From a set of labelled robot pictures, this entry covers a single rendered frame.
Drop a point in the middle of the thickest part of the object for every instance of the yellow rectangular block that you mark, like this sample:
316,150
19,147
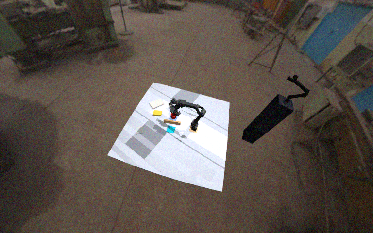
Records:
157,113

